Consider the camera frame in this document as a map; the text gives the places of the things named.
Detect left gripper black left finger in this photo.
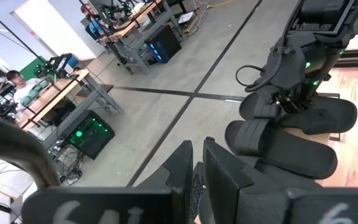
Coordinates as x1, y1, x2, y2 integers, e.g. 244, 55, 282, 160
137, 140, 195, 224

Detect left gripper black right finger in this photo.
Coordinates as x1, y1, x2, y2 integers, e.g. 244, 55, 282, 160
202, 136, 288, 224

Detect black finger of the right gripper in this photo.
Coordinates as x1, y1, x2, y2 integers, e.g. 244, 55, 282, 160
270, 93, 287, 119
287, 93, 315, 114

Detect black rubber slide sandal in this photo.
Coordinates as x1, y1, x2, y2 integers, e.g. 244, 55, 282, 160
238, 91, 358, 136
224, 119, 339, 180
190, 157, 323, 224

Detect black computer tower green lights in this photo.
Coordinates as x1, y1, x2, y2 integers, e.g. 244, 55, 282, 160
68, 110, 116, 161

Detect white power box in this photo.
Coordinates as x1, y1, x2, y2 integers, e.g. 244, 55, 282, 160
177, 11, 195, 26

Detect black computer tower blue lights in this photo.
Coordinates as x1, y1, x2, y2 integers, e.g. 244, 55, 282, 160
144, 24, 183, 65

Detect background wooden workbench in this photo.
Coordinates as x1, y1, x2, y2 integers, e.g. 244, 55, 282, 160
99, 0, 185, 75
16, 68, 126, 150

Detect person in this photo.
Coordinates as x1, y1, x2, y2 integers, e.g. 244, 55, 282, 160
80, 2, 105, 37
5, 69, 48, 113

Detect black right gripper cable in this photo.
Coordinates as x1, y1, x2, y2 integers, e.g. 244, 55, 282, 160
235, 64, 272, 93

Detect tangled floor cables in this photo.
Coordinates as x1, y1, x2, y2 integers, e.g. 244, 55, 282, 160
50, 146, 85, 187

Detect black left wrist camera cable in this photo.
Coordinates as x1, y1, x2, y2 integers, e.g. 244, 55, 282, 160
0, 115, 61, 189

